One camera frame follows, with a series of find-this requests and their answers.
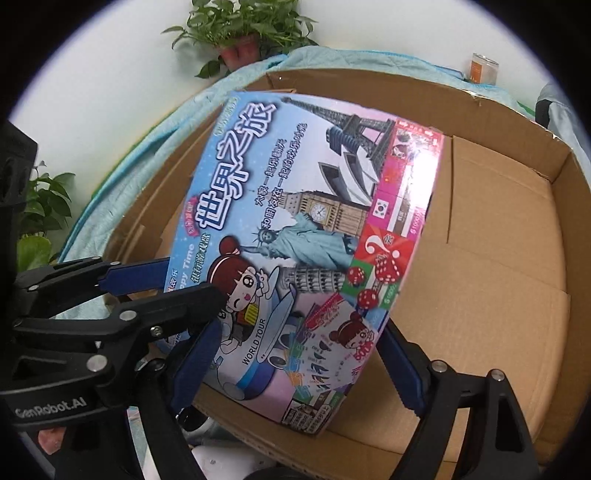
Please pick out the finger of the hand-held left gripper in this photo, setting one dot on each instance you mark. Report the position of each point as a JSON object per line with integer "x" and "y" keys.
{"x": 134, "y": 276}
{"x": 184, "y": 304}

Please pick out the brown cardboard box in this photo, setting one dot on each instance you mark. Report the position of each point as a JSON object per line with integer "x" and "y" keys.
{"x": 485, "y": 277}

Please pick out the light blue blanket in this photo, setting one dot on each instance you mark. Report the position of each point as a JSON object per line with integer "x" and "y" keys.
{"x": 152, "y": 138}

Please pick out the colourful board game box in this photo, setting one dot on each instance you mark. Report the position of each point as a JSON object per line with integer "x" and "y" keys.
{"x": 286, "y": 184}

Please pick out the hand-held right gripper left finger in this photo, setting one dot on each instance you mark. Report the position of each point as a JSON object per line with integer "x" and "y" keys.
{"x": 198, "y": 364}

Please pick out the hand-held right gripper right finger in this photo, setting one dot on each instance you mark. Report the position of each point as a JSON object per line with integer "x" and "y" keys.
{"x": 402, "y": 374}

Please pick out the green leafy plant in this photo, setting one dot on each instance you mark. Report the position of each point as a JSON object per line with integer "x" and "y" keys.
{"x": 46, "y": 203}

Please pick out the light blue jacket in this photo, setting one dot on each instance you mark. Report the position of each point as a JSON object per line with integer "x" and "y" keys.
{"x": 563, "y": 115}

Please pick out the white rounded object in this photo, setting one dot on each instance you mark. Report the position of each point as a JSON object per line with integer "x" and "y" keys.
{"x": 221, "y": 461}

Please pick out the potted plant in pink pot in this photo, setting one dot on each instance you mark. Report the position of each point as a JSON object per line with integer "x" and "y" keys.
{"x": 231, "y": 23}

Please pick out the glass jar with orange label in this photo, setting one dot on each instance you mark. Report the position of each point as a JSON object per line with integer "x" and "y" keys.
{"x": 482, "y": 69}

